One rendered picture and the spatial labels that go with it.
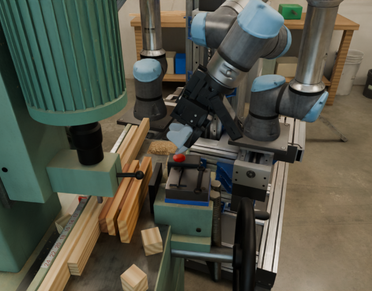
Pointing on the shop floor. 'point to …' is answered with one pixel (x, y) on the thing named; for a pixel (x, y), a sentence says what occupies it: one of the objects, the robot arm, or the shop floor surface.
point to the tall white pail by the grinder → (348, 71)
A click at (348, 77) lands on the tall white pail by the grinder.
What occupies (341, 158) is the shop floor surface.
